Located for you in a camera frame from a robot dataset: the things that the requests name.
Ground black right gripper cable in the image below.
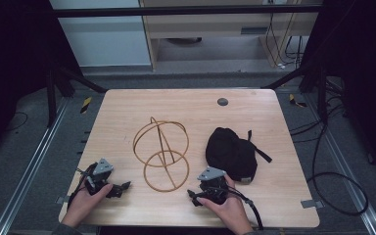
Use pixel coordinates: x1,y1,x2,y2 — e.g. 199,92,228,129
209,185,265,231

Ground thin black floor cable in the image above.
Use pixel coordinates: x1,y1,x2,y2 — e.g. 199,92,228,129
6,111,29,132

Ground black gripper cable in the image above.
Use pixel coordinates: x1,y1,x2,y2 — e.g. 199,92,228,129
67,162,98,210
209,185,265,231

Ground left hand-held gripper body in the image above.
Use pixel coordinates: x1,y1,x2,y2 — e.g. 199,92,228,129
83,158,115,197

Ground black floor cable loop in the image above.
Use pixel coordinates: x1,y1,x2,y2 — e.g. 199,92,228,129
288,107,370,217

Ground black curtain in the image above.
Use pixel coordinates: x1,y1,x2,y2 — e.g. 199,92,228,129
0,0,82,165
302,0,376,180

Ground black metal stand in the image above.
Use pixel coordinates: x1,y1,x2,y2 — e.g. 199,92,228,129
44,63,108,128
260,63,329,125

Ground white cabinet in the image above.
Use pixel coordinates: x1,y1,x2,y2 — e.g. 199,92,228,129
48,0,153,69

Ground black cap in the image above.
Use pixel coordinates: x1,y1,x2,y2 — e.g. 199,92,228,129
205,126,273,184

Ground black horizontal frame bar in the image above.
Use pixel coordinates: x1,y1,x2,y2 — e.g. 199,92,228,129
47,4,324,19

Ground aluminium floor rail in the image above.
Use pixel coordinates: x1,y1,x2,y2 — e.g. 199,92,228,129
0,97,71,235
302,94,376,235

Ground gold wire hat stand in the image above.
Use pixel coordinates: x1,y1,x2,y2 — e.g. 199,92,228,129
132,117,191,193

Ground black cables under desk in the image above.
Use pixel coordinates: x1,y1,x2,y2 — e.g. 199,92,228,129
264,13,307,70

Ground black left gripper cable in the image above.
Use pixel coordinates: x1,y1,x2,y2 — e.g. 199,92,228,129
67,162,98,210

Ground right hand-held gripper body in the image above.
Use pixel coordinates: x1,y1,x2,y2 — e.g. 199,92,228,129
197,165,230,206

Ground person's left hand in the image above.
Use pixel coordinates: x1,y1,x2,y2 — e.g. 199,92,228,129
61,182,114,229

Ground person's right hand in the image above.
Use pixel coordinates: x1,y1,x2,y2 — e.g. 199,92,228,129
197,174,255,235

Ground yellow black striped tape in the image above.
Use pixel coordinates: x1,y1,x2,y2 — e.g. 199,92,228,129
79,96,93,115
288,93,308,109

